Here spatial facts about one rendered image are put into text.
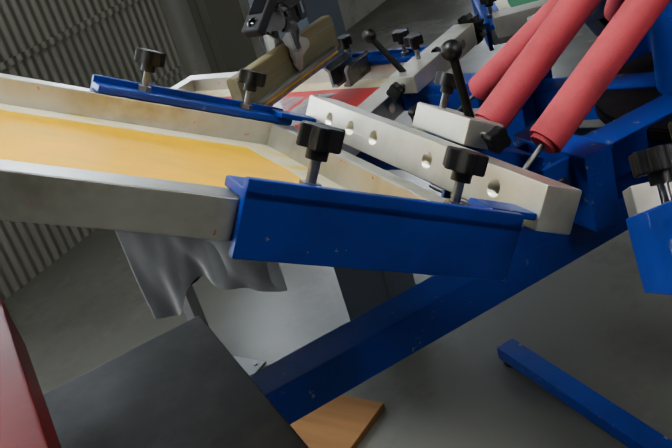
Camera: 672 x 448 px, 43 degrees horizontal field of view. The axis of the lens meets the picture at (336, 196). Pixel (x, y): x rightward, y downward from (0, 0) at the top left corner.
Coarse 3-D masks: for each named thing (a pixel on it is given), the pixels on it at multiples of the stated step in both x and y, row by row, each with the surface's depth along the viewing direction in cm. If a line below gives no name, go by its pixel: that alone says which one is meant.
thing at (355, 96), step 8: (352, 88) 202; (360, 88) 201; (368, 88) 199; (376, 88) 198; (288, 96) 210; (296, 96) 209; (304, 96) 207; (336, 96) 200; (344, 96) 199; (352, 96) 197; (360, 96) 196; (368, 96) 194; (280, 104) 206; (288, 104) 205; (296, 104) 203; (352, 104) 192
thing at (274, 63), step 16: (304, 32) 185; (320, 32) 189; (320, 48) 189; (256, 64) 173; (272, 64) 176; (288, 64) 180; (304, 64) 185; (272, 80) 176; (240, 96) 169; (256, 96) 172
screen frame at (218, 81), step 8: (384, 64) 201; (232, 72) 232; (320, 72) 212; (376, 72) 203; (384, 72) 202; (392, 72) 200; (184, 80) 238; (192, 80) 237; (200, 80) 235; (208, 80) 233; (216, 80) 232; (224, 80) 230; (312, 80) 214; (320, 80) 213; (328, 80) 212; (176, 88) 233; (184, 88) 234; (192, 88) 237; (200, 88) 237; (208, 88) 235; (216, 88) 233; (224, 88) 232
